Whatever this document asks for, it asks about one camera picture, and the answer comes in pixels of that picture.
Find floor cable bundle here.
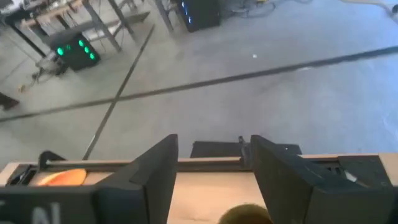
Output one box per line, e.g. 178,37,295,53
222,0,313,19

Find grey cable tangle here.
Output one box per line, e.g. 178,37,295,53
17,51,68,94

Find orange cloth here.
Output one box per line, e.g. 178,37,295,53
36,168,88,187

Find grey table leg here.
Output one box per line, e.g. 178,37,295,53
153,0,175,32

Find black computer tower green lights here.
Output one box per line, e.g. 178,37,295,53
45,30,102,72

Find dark blurry object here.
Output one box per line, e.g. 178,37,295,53
0,91,20,111

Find black flat plate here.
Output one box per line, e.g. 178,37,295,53
190,141,303,159

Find black computer tower blue lights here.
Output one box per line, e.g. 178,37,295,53
176,0,223,34

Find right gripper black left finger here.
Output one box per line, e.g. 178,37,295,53
93,133,179,224

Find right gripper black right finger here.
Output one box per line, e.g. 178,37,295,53
249,134,395,224

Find metal frame workbench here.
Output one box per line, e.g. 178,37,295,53
0,0,151,58

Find large olive green glazed mug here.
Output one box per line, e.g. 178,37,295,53
217,203,275,224

